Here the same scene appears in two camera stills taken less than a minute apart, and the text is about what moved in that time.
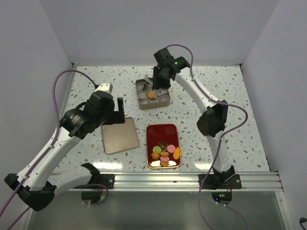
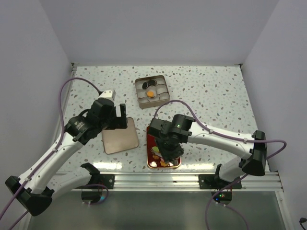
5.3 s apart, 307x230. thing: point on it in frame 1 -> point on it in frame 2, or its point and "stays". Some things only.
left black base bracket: x=107 y=180 stays
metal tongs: x=150 y=81 -> x=155 y=153
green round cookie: x=157 y=149 stays
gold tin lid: x=120 y=137 stays
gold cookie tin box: x=148 y=98 stays
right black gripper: x=157 y=83 -> x=167 y=155
